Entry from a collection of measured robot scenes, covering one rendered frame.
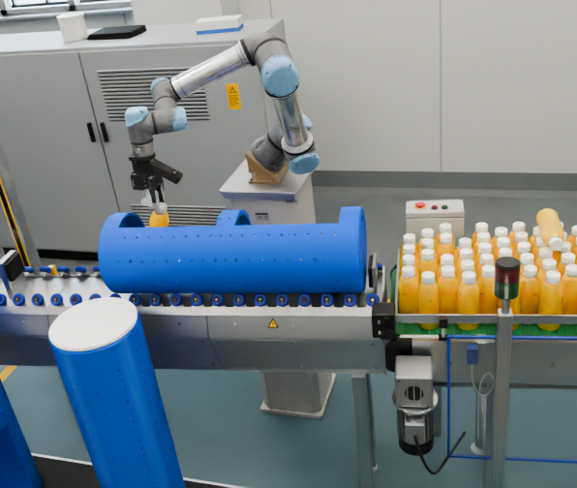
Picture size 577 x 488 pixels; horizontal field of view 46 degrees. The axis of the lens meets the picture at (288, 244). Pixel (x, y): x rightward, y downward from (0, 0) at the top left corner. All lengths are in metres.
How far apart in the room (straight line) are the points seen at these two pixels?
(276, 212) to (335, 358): 0.63
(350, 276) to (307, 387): 1.08
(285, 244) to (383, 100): 2.94
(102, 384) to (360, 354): 0.85
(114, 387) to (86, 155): 2.43
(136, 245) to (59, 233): 2.58
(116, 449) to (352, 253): 1.00
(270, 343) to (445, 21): 2.97
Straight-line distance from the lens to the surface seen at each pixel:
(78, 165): 4.50
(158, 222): 2.40
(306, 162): 2.48
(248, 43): 2.31
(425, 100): 4.94
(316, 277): 2.16
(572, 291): 2.20
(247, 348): 2.41
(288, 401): 3.22
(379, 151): 5.12
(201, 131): 3.99
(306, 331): 2.30
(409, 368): 2.12
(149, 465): 2.47
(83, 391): 2.25
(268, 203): 2.64
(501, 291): 1.88
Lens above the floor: 2.22
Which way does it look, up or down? 29 degrees down
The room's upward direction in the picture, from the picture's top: 7 degrees counter-clockwise
